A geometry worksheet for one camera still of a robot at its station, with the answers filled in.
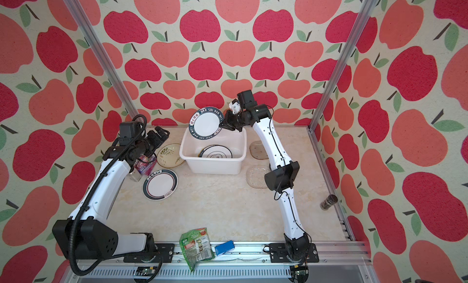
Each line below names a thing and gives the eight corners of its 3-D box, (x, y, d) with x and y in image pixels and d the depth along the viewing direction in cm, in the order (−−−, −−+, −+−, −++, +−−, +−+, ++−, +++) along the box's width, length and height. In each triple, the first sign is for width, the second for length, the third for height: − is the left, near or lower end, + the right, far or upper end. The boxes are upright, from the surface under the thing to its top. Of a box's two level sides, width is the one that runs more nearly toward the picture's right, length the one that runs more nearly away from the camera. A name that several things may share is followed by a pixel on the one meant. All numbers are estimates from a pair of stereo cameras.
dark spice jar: (319, 209, 89) (329, 200, 80) (320, 202, 91) (330, 193, 82) (326, 213, 88) (337, 204, 79) (327, 205, 90) (338, 196, 81)
